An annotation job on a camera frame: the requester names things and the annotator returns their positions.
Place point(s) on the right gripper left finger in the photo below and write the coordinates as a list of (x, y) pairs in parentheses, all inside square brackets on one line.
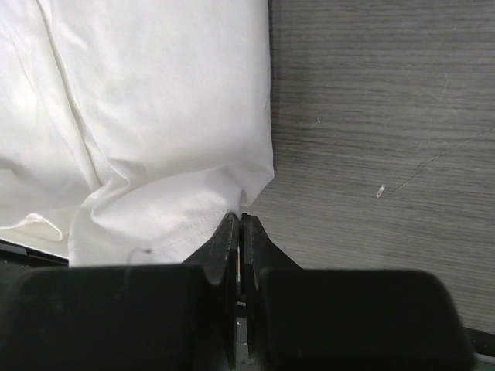
[(128, 317)]

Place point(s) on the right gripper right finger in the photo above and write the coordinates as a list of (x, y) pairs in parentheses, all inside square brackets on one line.
[(344, 319)]

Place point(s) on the white floral print t-shirt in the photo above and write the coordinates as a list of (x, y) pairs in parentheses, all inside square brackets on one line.
[(130, 128)]

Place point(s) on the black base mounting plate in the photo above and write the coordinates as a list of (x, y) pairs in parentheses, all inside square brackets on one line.
[(16, 259)]

